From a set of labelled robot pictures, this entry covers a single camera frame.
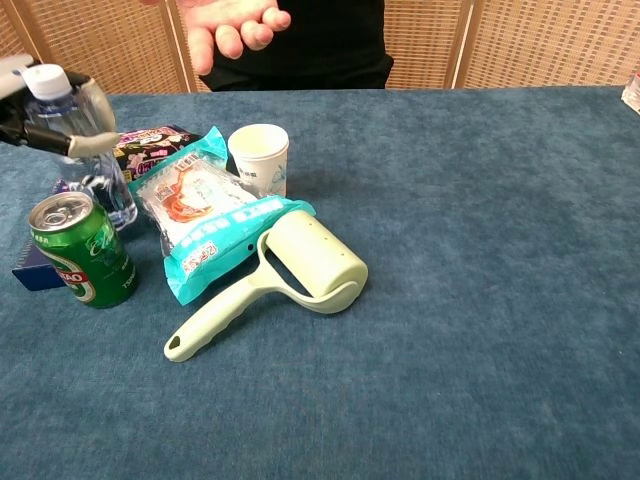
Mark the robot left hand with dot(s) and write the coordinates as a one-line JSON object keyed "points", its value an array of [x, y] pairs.
{"points": [[30, 125]]}

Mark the person's bare hand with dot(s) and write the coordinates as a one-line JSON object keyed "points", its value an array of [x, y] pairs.
{"points": [[215, 30]]}

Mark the clear plastic water bottle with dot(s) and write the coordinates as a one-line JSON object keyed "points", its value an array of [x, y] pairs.
{"points": [[80, 145]]}

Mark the person's black clothed torso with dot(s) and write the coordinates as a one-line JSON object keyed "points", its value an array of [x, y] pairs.
{"points": [[330, 45]]}

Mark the black pink snack packet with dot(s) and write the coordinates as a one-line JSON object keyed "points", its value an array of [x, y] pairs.
{"points": [[160, 145]]}

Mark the white paper cup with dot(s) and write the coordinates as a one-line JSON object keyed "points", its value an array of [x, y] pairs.
{"points": [[262, 155]]}

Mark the green beer can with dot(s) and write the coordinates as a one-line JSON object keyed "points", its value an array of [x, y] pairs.
{"points": [[90, 255]]}

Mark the dark blue box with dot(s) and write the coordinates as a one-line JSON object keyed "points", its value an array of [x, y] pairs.
{"points": [[35, 272]]}

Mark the teal snack food packet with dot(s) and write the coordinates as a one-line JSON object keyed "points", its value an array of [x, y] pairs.
{"points": [[205, 220]]}

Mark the pale green lint roller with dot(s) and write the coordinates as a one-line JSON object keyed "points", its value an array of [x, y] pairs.
{"points": [[300, 255]]}

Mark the woven rattan folding screen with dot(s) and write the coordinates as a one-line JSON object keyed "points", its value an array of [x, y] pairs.
{"points": [[525, 45]]}

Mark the blue table cloth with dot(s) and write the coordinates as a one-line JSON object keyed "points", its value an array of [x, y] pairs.
{"points": [[400, 300]]}

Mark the white red packet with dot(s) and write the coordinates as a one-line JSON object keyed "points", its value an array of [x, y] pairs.
{"points": [[633, 95]]}

